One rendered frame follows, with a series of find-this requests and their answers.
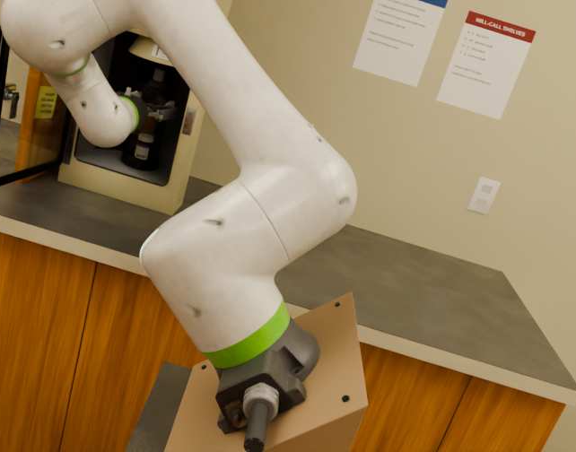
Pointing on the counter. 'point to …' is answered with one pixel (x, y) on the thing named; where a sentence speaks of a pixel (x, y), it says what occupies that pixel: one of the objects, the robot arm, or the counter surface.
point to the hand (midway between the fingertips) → (152, 101)
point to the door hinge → (69, 141)
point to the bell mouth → (149, 50)
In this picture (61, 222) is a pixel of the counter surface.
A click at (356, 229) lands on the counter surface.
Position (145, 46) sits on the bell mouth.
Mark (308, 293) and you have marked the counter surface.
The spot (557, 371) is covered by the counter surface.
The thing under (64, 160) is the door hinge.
